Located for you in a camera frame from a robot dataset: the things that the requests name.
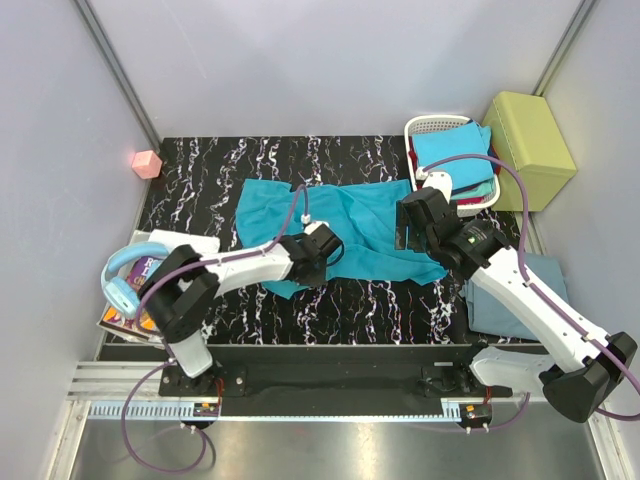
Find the light blue headphones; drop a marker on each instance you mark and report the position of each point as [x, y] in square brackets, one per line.
[118, 293]

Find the stack of papers and books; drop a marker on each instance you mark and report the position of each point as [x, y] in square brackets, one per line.
[143, 329]

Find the folded grey-blue t shirt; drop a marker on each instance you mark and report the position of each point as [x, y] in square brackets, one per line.
[487, 315]

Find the white perforated laundry basket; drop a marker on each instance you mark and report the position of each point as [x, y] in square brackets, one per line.
[436, 123]

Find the light blue shirt in basket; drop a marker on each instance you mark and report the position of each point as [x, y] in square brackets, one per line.
[470, 138]

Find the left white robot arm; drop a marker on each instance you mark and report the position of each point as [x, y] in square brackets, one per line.
[184, 286]

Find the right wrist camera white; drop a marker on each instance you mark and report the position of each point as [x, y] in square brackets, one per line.
[435, 179]

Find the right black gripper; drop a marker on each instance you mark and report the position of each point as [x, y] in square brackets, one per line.
[401, 223]

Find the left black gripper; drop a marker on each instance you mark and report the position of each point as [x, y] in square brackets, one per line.
[327, 242]

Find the teal t shirt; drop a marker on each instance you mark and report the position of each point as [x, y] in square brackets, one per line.
[363, 216]

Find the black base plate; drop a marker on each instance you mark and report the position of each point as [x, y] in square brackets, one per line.
[245, 371]

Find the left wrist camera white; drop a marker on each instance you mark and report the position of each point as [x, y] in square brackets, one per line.
[310, 225]

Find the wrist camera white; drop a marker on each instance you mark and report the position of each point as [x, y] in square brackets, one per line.
[310, 225]
[435, 179]

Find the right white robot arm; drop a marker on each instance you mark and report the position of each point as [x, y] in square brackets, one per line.
[582, 364]

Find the red shirt in basket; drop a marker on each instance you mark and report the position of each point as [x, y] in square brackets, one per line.
[473, 195]

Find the green storage box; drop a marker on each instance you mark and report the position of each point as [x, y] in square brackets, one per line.
[525, 135]

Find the pink cube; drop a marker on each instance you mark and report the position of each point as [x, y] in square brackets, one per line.
[146, 165]

